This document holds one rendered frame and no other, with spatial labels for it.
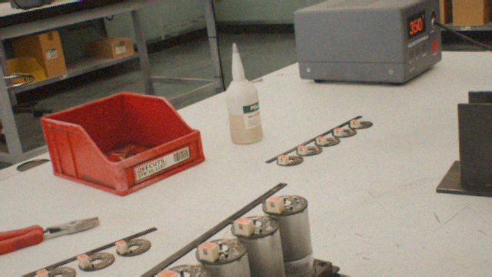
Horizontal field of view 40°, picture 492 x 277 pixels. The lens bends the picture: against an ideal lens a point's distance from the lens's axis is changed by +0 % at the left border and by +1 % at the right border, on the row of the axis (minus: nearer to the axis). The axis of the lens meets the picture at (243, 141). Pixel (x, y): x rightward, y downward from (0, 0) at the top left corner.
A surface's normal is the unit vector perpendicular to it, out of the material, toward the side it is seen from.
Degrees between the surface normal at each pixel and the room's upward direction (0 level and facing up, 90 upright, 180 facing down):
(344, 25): 90
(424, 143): 0
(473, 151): 90
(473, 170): 90
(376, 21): 90
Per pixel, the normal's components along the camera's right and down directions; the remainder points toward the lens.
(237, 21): -0.63, 0.32
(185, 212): -0.13, -0.94
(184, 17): 0.76, 0.10
